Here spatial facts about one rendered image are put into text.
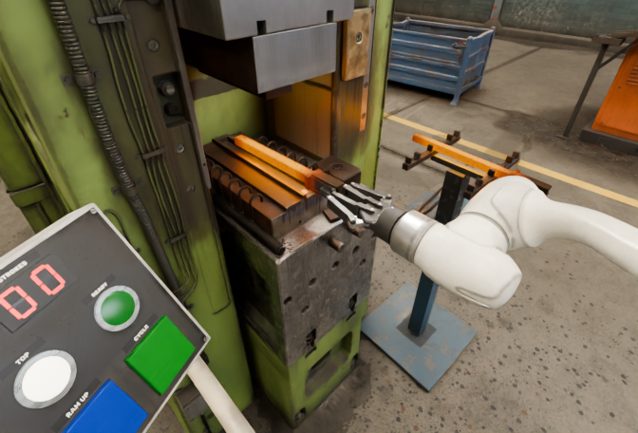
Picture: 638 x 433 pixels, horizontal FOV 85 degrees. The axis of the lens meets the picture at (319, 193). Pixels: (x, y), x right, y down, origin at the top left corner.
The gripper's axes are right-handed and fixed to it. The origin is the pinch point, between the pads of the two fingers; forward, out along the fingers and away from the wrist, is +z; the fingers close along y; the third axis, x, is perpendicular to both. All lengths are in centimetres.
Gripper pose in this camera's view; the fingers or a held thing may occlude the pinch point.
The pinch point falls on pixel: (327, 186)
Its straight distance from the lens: 79.6
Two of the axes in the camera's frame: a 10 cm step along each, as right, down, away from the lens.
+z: -7.0, -4.2, 5.8
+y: 7.2, -4.0, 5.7
